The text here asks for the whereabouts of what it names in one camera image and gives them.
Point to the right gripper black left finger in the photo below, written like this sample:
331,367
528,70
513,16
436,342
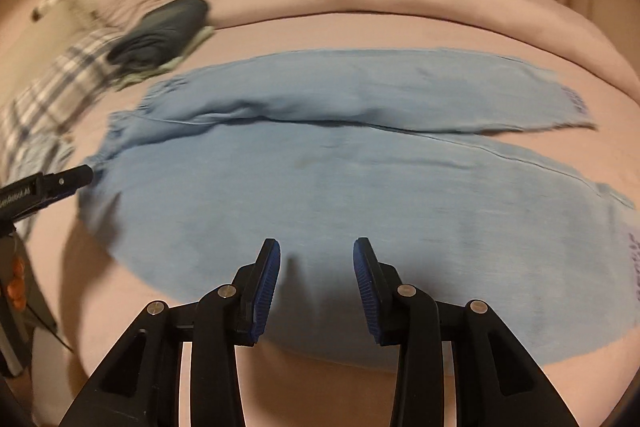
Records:
138,382

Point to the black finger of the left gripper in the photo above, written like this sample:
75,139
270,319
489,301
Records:
29,195

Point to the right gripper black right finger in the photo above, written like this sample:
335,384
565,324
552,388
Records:
496,381

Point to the light blue denim pants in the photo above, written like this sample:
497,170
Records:
318,148

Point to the plaid checkered cloth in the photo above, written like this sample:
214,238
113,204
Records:
37,124

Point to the dark navy folded garment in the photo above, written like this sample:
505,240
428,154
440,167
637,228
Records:
160,36

